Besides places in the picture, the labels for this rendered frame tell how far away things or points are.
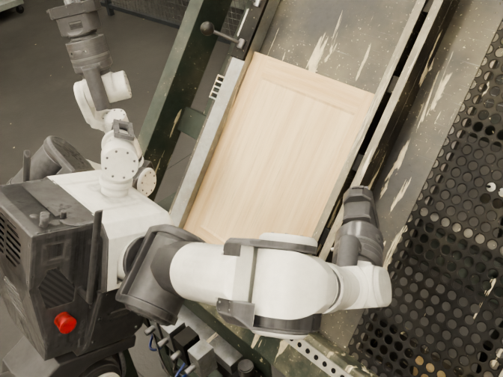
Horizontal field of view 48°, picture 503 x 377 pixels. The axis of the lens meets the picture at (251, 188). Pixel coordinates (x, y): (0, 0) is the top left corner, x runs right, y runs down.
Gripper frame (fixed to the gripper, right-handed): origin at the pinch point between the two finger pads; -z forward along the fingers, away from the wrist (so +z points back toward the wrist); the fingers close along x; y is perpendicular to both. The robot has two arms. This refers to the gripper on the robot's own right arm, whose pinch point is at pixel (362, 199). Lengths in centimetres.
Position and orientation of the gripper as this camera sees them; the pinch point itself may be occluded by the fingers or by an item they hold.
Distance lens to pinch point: 115.1
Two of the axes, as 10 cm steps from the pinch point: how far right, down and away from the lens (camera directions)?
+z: -2.1, 6.5, -7.3
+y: -9.3, 0.9, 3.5
